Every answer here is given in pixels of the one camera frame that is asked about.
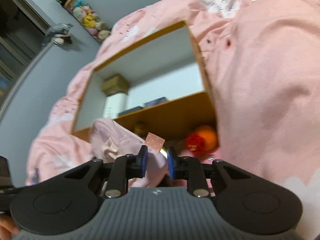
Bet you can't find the person's left hand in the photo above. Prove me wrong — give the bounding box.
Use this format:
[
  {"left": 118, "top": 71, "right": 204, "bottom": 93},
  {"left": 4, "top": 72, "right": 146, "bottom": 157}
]
[{"left": 0, "top": 214, "right": 20, "bottom": 238}]

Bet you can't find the white box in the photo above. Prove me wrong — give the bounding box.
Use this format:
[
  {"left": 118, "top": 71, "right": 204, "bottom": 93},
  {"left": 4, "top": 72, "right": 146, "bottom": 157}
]
[{"left": 102, "top": 92, "right": 128, "bottom": 119}]

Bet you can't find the pile of grey clothes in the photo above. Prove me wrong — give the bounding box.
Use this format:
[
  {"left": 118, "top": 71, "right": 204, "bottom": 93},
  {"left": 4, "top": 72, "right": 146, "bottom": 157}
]
[{"left": 41, "top": 23, "right": 74, "bottom": 46}]

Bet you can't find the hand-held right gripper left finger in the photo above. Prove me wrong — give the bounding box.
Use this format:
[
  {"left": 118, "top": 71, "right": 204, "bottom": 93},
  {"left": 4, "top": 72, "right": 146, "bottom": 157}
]
[{"left": 62, "top": 145, "right": 148, "bottom": 198}]

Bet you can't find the orange cardboard box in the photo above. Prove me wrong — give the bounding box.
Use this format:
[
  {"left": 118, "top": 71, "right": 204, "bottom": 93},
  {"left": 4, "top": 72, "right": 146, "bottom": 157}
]
[{"left": 70, "top": 20, "right": 219, "bottom": 145}]

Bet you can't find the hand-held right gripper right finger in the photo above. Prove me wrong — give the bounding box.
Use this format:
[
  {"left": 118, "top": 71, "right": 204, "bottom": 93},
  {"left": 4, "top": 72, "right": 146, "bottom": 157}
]
[{"left": 167, "top": 146, "right": 252, "bottom": 197}]

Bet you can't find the clear tube of plush toys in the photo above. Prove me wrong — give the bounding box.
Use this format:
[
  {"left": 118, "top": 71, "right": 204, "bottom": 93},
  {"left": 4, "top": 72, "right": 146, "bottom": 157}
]
[{"left": 61, "top": 0, "right": 112, "bottom": 43}]

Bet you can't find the window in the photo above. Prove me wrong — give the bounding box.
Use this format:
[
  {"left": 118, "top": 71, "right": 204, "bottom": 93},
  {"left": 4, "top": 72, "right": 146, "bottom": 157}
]
[{"left": 0, "top": 0, "right": 53, "bottom": 105}]

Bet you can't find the pink dotted patch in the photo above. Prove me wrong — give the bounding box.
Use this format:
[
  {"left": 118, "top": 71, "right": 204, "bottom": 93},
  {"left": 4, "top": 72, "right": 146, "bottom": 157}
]
[{"left": 146, "top": 132, "right": 166, "bottom": 153}]

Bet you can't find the tan textured box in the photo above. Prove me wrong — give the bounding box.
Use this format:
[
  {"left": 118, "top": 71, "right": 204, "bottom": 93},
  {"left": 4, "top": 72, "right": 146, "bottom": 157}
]
[{"left": 101, "top": 74, "right": 130, "bottom": 97}]

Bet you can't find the crocheted orange with red flower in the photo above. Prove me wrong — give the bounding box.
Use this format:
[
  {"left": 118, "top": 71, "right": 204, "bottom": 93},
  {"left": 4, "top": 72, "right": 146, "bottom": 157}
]
[{"left": 185, "top": 124, "right": 217, "bottom": 155}]

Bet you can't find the pink cloth garment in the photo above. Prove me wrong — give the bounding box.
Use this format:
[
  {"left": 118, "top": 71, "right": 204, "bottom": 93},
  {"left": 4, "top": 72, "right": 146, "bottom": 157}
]
[{"left": 89, "top": 118, "right": 168, "bottom": 188}]

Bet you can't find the pink printed blanket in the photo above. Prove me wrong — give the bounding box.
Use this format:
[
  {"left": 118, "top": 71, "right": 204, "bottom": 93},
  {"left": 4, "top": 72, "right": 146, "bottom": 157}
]
[{"left": 25, "top": 0, "right": 320, "bottom": 240}]

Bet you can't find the dark grey box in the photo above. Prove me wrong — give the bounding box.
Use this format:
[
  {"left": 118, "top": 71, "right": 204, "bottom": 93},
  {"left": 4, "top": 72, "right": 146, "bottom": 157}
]
[{"left": 117, "top": 106, "right": 144, "bottom": 117}]

